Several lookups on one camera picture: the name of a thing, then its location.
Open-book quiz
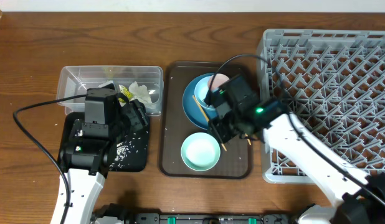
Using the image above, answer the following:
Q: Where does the yellow green snack wrapper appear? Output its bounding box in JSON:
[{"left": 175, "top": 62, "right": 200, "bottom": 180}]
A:
[{"left": 118, "top": 85, "right": 134, "bottom": 103}]

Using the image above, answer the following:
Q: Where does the white rice pile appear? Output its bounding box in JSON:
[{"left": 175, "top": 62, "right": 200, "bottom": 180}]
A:
[{"left": 75, "top": 129, "right": 143, "bottom": 170}]

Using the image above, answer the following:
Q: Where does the white napkin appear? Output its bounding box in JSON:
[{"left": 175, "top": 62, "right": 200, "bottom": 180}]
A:
[{"left": 128, "top": 82, "right": 152, "bottom": 105}]

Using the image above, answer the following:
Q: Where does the pink cup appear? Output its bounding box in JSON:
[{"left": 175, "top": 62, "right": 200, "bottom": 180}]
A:
[{"left": 207, "top": 73, "right": 229, "bottom": 91}]

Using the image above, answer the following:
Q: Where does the mint green bowl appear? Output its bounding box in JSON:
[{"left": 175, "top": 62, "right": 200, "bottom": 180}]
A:
[{"left": 181, "top": 133, "right": 221, "bottom": 172}]

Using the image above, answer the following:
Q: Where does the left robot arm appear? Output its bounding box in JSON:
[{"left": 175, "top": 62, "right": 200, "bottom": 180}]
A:
[{"left": 51, "top": 88, "right": 150, "bottom": 223}]

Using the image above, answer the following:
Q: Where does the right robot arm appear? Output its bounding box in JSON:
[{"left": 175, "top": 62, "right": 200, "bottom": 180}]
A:
[{"left": 204, "top": 75, "right": 385, "bottom": 224}]

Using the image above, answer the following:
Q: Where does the black waste tray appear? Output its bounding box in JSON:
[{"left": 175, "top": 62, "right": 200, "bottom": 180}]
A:
[{"left": 57, "top": 112, "right": 150, "bottom": 172}]

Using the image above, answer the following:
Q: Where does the clear plastic waste bin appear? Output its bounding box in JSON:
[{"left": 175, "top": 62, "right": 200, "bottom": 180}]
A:
[{"left": 56, "top": 65, "right": 164, "bottom": 116}]

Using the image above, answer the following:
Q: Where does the grey dishwasher rack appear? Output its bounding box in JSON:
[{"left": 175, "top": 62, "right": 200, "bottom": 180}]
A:
[{"left": 257, "top": 29, "right": 385, "bottom": 175}]

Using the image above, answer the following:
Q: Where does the light blue bowl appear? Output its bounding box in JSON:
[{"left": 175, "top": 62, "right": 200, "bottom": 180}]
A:
[{"left": 194, "top": 76, "right": 215, "bottom": 111}]

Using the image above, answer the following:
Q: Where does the dark blue plate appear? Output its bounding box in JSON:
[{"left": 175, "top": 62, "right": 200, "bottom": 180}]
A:
[{"left": 183, "top": 73, "right": 217, "bottom": 129}]

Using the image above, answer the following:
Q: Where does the brown serving tray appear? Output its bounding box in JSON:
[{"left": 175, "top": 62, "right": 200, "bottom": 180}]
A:
[{"left": 158, "top": 62, "right": 253, "bottom": 179}]

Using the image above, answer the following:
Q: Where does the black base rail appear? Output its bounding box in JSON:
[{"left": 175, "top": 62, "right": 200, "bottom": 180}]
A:
[{"left": 89, "top": 203, "right": 289, "bottom": 224}]

